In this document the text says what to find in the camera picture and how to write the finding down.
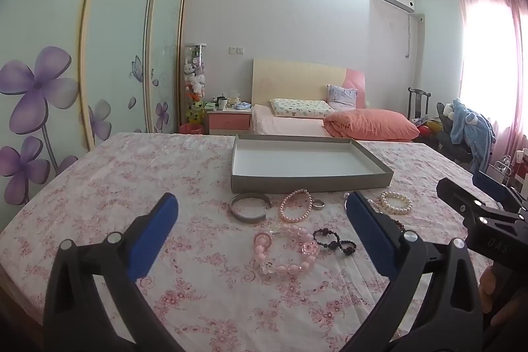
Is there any patterned cream pillow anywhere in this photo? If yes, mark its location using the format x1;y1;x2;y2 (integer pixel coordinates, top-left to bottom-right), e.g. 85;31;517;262
270;98;336;119

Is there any white wire rack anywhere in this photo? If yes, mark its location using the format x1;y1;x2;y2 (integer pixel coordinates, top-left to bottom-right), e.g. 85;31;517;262
493;154;515;183

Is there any large pink bead bracelet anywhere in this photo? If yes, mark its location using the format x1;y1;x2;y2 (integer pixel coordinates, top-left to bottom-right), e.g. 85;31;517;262
253;224;319;277

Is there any pink and white nightstand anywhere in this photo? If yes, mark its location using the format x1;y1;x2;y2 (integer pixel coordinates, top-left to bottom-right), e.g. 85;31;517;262
207;107;252;136

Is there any pink bed with headboard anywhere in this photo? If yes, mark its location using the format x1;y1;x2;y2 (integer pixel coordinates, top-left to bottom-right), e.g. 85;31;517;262
250;57;413;138

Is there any folded orange duvet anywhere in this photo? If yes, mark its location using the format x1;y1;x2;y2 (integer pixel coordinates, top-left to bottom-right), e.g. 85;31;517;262
323;109;420;142

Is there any pink curtain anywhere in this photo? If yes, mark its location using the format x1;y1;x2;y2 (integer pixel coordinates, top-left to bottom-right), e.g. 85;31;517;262
451;0;528;171

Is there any clear tube of plush toys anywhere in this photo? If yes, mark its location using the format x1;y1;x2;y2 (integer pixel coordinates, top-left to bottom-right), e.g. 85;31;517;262
182;43;207;109

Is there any colourful toy pile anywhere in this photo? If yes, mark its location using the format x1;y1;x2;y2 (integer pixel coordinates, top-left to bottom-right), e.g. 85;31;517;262
413;117;441;135

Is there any thin silver bangle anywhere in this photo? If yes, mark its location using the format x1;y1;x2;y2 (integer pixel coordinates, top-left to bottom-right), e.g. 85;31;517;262
343;191;380;214

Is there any dark wooden chair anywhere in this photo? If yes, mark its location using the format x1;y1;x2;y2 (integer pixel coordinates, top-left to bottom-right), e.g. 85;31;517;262
408;87;432;122

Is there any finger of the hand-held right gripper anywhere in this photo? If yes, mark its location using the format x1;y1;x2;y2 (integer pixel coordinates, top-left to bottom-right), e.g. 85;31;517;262
472;170;528;212
436;177;528;231

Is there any dark bead bracelet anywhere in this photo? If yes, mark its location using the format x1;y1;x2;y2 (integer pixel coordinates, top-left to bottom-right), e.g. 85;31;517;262
312;227;357;256

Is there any shallow grey cardboard box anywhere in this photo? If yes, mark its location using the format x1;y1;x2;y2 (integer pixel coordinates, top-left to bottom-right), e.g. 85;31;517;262
230;133;394;194

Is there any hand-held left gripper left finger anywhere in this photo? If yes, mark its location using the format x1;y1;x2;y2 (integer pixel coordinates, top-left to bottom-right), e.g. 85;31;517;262
42;192;194;352

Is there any floral sliding door wardrobe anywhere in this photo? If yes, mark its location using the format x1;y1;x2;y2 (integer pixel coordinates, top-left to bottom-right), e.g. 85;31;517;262
0;0;192;208

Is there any blue plush garment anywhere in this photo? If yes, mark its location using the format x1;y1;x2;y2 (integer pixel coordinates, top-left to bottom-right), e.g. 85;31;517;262
443;99;496;171

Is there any yellow plush toy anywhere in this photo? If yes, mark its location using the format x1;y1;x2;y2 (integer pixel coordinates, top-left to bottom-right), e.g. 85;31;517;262
185;104;205;125

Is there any pink pearl bracelet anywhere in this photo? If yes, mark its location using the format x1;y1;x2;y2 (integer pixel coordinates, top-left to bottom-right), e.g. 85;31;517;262
279;189;313;221

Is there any small lilac cushion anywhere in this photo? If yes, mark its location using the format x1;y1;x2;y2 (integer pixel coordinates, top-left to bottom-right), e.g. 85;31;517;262
327;84;359;105

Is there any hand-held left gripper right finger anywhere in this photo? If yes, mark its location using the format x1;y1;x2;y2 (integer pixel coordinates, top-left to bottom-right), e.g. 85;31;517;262
330;191;485;352

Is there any white pearl bracelet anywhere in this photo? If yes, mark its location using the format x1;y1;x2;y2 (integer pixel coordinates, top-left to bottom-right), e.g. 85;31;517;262
379;191;413;215

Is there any wide silver bangle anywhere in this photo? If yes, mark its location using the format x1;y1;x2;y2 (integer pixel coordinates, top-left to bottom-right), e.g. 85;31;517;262
230;193;272;223

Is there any dark office chair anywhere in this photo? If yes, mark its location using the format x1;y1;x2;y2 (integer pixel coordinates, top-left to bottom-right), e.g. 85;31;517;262
436;102;475;164

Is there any person's right hand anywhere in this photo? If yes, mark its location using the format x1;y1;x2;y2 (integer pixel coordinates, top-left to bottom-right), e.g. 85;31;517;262
478;265;502;315

